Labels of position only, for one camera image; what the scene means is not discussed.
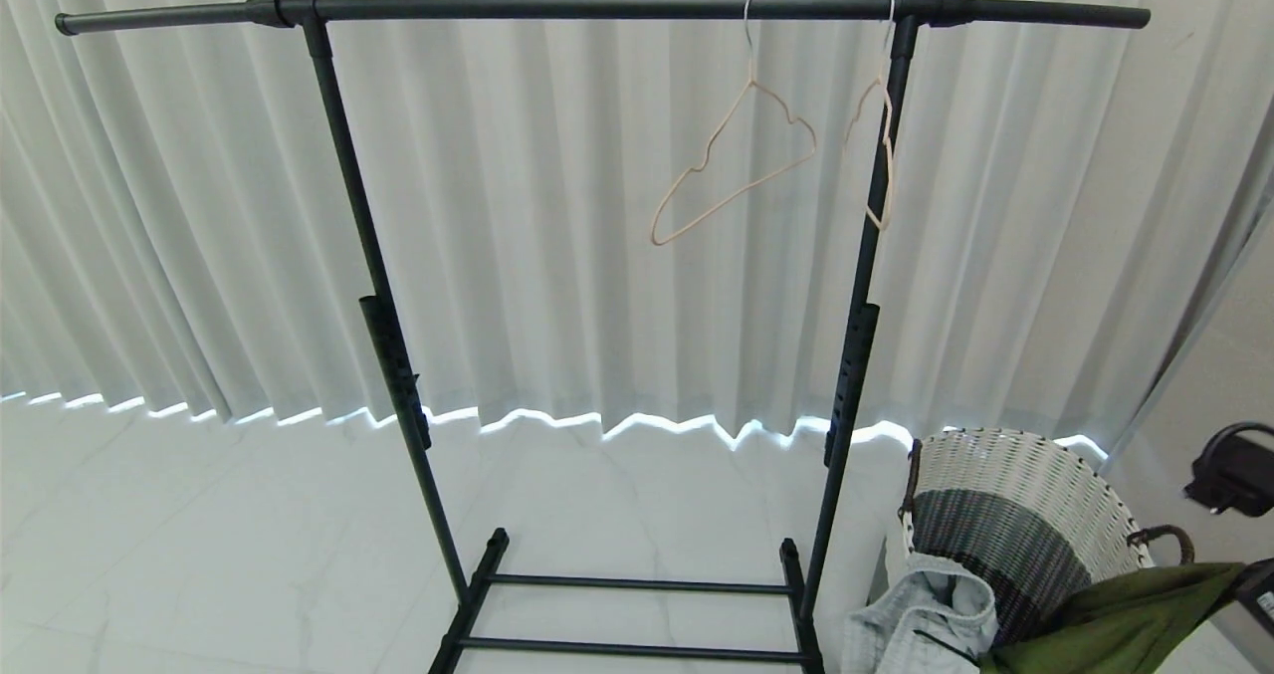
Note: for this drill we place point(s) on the pink clothes hanger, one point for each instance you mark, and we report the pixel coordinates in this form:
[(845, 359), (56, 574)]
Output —
[(752, 83), (886, 121)]

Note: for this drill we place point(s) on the pale grey shorts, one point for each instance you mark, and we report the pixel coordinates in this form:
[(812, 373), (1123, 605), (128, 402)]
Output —
[(916, 624)]

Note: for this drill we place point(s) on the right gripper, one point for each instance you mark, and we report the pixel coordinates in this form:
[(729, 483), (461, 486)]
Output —
[(1259, 584)]

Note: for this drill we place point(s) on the white curtain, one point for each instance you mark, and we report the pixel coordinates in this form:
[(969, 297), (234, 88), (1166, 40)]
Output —
[(557, 256)]

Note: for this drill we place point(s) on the black clothes rack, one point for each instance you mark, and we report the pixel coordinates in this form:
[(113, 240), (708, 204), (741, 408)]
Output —
[(597, 6)]

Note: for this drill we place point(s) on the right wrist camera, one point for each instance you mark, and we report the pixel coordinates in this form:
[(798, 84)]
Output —
[(1239, 480)]

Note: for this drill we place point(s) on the white laundry basket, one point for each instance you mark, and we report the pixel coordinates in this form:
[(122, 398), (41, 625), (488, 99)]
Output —
[(1005, 475)]

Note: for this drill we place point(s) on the green shirt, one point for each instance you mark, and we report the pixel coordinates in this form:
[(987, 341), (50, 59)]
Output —
[(1135, 614)]

